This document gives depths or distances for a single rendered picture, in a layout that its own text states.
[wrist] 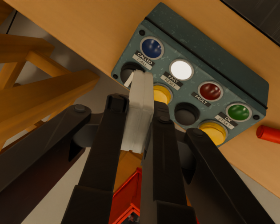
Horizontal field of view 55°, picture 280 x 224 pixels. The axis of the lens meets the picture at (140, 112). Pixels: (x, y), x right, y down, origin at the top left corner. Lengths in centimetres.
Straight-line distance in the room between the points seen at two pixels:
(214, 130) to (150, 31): 12
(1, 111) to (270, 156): 43
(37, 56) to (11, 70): 11
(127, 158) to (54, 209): 112
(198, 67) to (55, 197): 131
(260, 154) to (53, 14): 29
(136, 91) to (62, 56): 113
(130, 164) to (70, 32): 23
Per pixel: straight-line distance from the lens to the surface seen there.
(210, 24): 32
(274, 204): 153
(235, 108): 28
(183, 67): 26
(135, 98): 16
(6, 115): 52
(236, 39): 33
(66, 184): 145
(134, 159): 45
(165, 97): 28
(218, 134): 29
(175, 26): 28
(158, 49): 26
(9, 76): 112
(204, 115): 29
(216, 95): 27
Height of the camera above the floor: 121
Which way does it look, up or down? 77 degrees down
